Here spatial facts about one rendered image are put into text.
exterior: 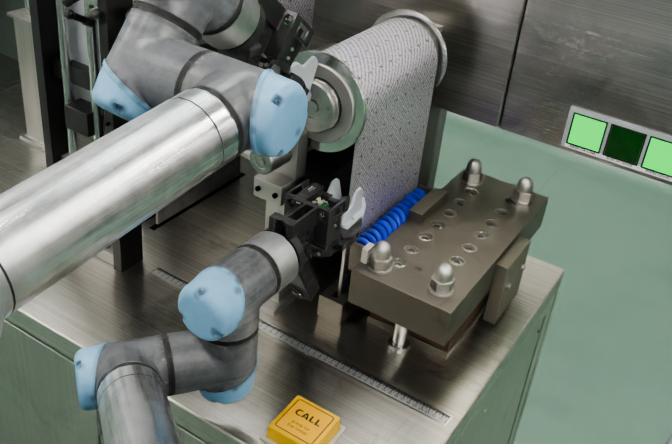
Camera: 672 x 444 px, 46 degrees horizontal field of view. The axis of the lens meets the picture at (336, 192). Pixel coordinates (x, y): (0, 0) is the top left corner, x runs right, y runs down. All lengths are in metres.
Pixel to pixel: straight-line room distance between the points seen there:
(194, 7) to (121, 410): 0.42
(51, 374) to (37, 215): 0.83
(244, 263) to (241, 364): 0.13
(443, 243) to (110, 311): 0.52
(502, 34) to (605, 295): 1.88
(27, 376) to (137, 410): 0.62
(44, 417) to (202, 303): 0.64
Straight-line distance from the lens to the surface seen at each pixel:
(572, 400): 2.61
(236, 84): 0.73
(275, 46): 0.97
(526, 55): 1.33
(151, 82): 0.79
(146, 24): 0.82
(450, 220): 1.31
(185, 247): 1.42
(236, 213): 1.51
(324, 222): 1.05
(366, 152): 1.16
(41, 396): 1.48
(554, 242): 3.30
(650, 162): 1.32
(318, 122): 1.11
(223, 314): 0.92
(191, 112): 0.69
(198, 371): 1.00
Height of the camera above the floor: 1.72
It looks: 31 degrees down
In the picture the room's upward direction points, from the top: 6 degrees clockwise
